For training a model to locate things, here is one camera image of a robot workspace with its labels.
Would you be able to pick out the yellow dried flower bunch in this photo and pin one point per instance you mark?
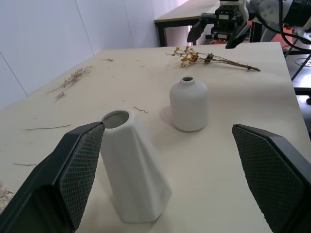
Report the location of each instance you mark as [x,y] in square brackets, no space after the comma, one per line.
[192,57]

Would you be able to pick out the tiny dried sprig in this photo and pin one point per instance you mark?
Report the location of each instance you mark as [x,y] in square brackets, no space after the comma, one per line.
[108,59]

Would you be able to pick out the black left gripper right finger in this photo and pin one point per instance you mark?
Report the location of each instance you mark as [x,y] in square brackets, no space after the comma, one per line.
[279,179]

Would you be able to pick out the short curved dried twig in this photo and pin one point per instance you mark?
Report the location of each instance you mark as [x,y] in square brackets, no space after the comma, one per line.
[139,109]

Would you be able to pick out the round white bottle vase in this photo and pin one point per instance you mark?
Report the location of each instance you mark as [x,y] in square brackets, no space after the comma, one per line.
[189,104]

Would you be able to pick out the long thin dried twig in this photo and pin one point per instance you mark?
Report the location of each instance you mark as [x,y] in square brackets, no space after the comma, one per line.
[48,127]

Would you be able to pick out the dried grey twig bunch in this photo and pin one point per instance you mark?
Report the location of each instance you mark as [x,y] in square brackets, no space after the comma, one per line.
[73,78]

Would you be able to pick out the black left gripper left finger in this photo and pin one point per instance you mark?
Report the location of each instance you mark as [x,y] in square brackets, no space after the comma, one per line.
[48,184]

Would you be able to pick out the wooden table with black frame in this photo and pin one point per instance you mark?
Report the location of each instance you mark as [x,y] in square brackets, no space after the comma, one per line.
[184,13]

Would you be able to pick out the tall faceted white vase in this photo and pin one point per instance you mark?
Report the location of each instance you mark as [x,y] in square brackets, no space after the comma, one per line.
[136,170]

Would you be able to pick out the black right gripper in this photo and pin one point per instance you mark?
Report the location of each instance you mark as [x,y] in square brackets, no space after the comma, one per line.
[226,24]

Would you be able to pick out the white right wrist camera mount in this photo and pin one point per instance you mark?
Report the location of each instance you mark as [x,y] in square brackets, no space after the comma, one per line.
[243,8]

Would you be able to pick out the short straight dried twig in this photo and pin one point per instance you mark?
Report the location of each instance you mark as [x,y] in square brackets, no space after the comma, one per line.
[24,164]

